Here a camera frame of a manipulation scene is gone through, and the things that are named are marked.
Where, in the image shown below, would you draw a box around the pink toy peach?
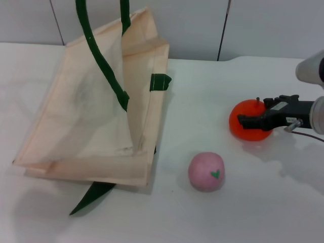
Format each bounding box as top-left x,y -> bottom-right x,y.
187,151 -> 225,193

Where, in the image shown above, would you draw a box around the white canvas handbag green handles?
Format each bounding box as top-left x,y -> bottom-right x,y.
12,0 -> 173,216

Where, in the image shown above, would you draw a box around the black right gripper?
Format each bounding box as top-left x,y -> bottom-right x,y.
237,95 -> 316,131

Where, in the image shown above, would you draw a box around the thin brown right wrist cable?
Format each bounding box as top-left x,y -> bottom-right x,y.
283,118 -> 324,142

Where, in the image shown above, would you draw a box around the orange toy fruit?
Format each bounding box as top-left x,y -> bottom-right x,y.
228,99 -> 274,142

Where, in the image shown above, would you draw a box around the thin dark hanging cable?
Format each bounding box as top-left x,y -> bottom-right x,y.
217,0 -> 232,61

